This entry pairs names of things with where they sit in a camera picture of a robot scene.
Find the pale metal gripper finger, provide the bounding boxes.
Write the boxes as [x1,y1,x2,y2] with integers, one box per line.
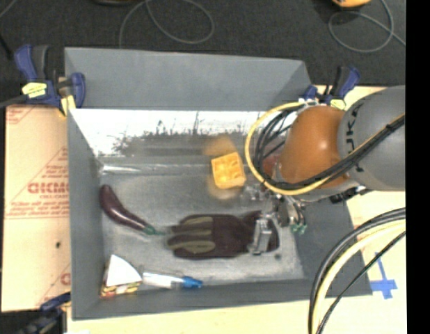
[255,218,274,238]
[250,234,272,257]

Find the dark maroon glove, olive stripes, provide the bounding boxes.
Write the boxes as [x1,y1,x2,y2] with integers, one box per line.
[165,209,281,261]

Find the yellow waffle block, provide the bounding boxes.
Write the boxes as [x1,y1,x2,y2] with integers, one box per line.
[209,151,247,191]

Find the white tube with blue cap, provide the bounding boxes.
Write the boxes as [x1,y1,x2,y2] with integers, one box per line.
[142,271,204,290]

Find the white triangular toy sandwich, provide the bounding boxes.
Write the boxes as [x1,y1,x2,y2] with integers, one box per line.
[99,254,144,299]

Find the purple toy eggplant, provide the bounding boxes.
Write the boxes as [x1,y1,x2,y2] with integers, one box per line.
[99,184,164,237]

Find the grey metal bin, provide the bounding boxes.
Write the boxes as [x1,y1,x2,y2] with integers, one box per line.
[63,47,373,321]

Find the brown cardboard board, red print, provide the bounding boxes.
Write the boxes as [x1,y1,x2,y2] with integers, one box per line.
[0,104,72,313]

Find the black cylinder on white bracket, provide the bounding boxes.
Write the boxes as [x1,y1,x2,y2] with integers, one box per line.
[328,186,368,204]

